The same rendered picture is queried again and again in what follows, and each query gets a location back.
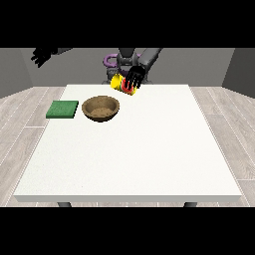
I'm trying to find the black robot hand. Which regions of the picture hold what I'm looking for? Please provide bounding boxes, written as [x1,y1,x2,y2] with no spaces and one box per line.
[124,65,146,91]
[30,48,60,69]

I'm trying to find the yellow cup with melon print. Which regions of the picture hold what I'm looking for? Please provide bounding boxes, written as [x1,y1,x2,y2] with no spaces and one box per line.
[110,73,138,97]

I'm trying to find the brown wooden bowl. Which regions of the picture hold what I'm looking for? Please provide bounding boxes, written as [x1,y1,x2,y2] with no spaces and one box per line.
[81,95,121,123]

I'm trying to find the green square pad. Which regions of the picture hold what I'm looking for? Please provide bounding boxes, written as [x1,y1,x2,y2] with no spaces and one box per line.
[45,100,80,120]

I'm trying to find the grey robot trunk purple rings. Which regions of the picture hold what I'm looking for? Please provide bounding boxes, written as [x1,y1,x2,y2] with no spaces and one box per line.
[101,48,154,86]

